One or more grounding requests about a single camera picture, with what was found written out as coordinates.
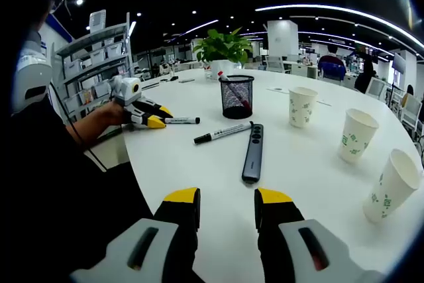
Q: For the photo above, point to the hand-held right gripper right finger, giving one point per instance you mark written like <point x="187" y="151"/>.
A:
<point x="308" y="250"/>

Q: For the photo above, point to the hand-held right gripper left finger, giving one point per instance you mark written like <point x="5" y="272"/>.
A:
<point x="139" y="250"/>

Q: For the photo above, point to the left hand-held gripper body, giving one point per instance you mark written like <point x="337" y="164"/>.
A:
<point x="129" y="89"/>

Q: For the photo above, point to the black cap whiteboard marker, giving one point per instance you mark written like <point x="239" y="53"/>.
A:
<point x="182" y="120"/>
<point x="225" y="132"/>

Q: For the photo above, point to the red cap whiteboard marker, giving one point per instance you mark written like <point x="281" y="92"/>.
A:
<point x="232" y="89"/>

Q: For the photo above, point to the black mesh pen holder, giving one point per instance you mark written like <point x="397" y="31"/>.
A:
<point x="236" y="100"/>

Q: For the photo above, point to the white green print paper cup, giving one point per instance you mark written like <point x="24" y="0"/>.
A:
<point x="356" y="137"/>
<point x="302" y="107"/>
<point x="389" y="190"/>

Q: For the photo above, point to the grey laser pointer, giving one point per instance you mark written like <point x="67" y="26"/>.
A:
<point x="253" y="153"/>

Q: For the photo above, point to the person's left hand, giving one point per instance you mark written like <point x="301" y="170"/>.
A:
<point x="114" y="114"/>

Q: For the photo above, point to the dark flat tablet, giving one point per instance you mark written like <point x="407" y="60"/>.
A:
<point x="150" y="85"/>

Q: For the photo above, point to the small black object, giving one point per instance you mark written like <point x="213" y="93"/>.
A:
<point x="169" y="79"/>

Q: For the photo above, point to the grey storage shelf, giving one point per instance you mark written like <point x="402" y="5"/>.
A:
<point x="127" y="51"/>

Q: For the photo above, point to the grey flat object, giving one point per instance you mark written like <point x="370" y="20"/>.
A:
<point x="187" y="81"/>

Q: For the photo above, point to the row of white storage bins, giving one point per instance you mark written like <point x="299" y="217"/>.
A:
<point x="96" y="59"/>

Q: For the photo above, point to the green plant in white pot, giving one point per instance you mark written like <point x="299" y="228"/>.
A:
<point x="222" y="47"/>

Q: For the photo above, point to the white worn device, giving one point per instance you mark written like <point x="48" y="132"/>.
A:
<point x="31" y="71"/>

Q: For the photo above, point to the person's black clothed body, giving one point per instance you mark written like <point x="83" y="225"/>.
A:
<point x="49" y="197"/>

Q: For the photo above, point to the white office chair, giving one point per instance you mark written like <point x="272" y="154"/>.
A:
<point x="410" y="110"/>
<point x="274" y="64"/>
<point x="376" y="88"/>

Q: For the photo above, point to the curved ceiling light strip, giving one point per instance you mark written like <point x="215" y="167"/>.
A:
<point x="348" y="10"/>

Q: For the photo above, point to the blue wall poster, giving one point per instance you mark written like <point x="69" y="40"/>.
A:
<point x="61" y="31"/>

